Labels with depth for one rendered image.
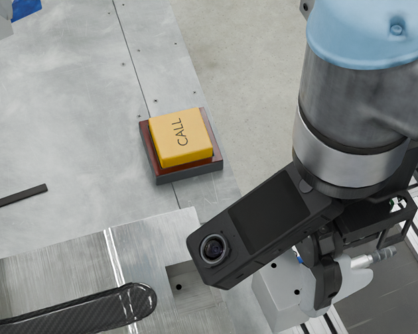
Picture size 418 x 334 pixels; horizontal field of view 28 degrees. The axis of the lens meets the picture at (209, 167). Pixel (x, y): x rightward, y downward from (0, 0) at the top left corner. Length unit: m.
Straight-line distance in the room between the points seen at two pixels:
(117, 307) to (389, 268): 0.88
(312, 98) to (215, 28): 1.68
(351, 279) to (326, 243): 0.09
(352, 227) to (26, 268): 0.35
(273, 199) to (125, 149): 0.41
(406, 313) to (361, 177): 1.04
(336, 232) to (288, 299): 0.12
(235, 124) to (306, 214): 1.41
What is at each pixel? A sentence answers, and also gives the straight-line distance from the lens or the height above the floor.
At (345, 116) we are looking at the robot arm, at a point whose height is 1.23.
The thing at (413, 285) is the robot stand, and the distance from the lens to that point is 1.59.
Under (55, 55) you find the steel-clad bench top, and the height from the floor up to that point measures 0.80.
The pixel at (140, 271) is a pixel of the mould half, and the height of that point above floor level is 0.89.
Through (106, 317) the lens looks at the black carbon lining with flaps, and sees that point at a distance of 0.79.
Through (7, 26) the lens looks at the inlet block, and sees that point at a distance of 0.95.
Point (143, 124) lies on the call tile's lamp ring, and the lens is 0.97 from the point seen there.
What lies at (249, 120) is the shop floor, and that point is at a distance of 1.98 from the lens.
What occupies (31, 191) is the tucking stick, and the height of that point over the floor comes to 0.80.
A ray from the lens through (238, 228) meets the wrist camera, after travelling 0.59.
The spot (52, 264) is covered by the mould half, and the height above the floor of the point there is 0.88.
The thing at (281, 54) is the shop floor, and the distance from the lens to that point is 2.12.
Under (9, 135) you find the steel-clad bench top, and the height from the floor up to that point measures 0.80.
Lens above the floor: 1.61
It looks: 58 degrees down
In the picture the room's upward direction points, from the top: 1 degrees clockwise
